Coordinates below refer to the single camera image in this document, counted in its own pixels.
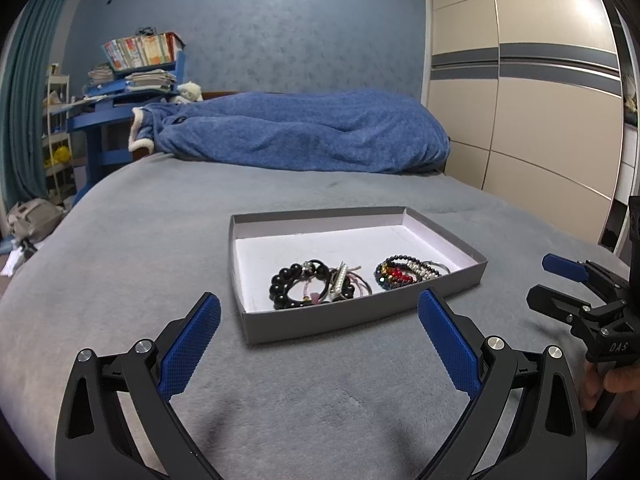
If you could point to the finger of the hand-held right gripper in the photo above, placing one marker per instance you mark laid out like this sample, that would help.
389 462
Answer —
565 266
550 302

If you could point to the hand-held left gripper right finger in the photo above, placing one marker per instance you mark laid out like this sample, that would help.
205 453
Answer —
447 345

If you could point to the white shelf rack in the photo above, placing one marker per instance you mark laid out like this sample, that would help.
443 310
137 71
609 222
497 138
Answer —
59 110

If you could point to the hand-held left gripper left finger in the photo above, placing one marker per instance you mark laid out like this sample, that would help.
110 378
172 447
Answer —
195 345

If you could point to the white plush toy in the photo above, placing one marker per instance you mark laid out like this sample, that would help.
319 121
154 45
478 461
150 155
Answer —
190 92

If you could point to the grey bed cover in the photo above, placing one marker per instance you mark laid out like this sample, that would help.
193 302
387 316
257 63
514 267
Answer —
150 260

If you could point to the beige wardrobe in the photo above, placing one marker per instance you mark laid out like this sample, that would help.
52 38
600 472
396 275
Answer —
540 135

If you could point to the grey bag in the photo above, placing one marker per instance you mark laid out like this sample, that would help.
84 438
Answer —
35 217

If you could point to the blue fleece blanket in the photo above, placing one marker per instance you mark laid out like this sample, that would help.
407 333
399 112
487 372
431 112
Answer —
300 125

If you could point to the person's right hand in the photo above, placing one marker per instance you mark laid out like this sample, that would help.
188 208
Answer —
622 382

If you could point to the row of books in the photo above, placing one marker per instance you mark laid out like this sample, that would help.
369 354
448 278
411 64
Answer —
145 50

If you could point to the pearl hair clip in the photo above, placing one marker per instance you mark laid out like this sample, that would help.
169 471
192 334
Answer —
340 282

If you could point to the grey cardboard box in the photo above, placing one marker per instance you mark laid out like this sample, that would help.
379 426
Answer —
325 322

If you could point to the thin silver bangle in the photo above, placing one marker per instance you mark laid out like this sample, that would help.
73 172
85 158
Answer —
440 266

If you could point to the stack of papers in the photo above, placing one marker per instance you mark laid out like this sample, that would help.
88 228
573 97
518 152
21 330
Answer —
150 80

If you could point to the blue desk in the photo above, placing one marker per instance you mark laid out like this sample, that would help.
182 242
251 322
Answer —
95 150

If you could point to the teal curtain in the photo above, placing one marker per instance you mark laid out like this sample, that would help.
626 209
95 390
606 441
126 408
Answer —
30 110

